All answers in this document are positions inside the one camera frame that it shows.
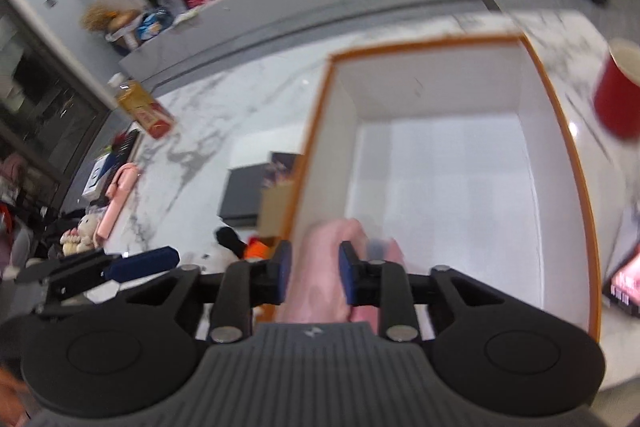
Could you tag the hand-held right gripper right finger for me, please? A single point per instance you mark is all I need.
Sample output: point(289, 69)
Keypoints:
point(347, 274)

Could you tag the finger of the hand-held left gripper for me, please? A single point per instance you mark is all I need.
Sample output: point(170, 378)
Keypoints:
point(145, 263)

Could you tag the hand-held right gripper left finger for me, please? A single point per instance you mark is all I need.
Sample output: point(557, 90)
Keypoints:
point(282, 269)

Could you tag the wooden block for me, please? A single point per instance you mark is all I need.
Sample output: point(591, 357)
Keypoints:
point(275, 212)

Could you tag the white box with orange rim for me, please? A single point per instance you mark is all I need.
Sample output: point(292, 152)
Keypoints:
point(450, 187)

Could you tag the beige plush toy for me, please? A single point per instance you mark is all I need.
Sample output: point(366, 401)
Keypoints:
point(82, 232)

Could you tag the pink handheld fan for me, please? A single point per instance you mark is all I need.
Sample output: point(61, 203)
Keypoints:
point(117, 199)

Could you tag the dark grey flat box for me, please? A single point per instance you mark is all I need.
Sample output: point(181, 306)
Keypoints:
point(242, 192)

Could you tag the white and blue box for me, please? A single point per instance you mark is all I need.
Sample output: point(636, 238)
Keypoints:
point(100, 177)

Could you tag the yellow juice bottle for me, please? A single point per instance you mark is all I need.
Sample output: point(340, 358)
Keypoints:
point(142, 109)

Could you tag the blue snack bag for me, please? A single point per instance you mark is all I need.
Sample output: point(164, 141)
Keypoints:
point(155, 24)

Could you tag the dried yellow flowers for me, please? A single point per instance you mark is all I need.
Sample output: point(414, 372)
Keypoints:
point(105, 17)

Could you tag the red paper cup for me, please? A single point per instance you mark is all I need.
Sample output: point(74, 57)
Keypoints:
point(617, 92)

